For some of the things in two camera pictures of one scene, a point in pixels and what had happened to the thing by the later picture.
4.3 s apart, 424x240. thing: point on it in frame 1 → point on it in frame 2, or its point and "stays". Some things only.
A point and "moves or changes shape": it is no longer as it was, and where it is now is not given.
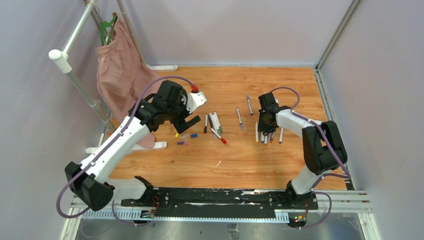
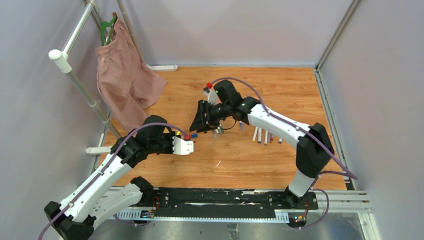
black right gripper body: x=263 y=126 → x=214 y=113
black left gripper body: x=177 y=116 → x=165 y=144
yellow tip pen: x=257 y=137 moves or changes shape
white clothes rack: x=90 y=9 stays
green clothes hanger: x=103 y=25 stays
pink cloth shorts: x=124 y=77 stays
